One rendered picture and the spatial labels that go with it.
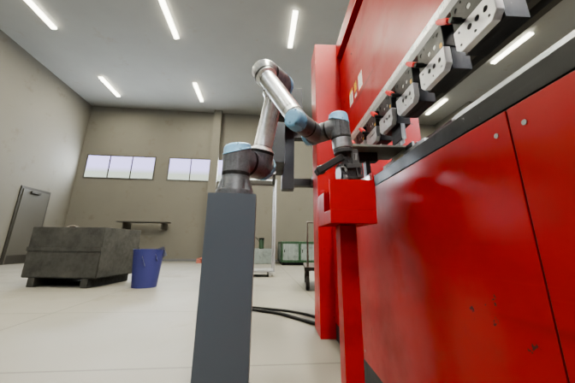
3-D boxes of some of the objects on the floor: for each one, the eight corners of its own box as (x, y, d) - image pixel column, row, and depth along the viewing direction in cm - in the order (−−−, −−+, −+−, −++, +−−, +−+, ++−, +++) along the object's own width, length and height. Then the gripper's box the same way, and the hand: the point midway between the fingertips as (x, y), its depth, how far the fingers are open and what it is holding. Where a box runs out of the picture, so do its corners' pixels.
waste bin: (167, 284, 411) (171, 246, 426) (159, 288, 370) (165, 246, 385) (133, 285, 402) (139, 245, 417) (121, 289, 361) (128, 245, 376)
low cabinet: (326, 262, 995) (325, 242, 1015) (339, 265, 839) (338, 241, 858) (277, 262, 979) (277, 241, 998) (281, 265, 822) (281, 241, 841)
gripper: (359, 145, 99) (369, 203, 93) (352, 154, 108) (359, 208, 102) (336, 146, 98) (344, 205, 92) (330, 155, 107) (337, 209, 101)
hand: (344, 203), depth 97 cm, fingers closed
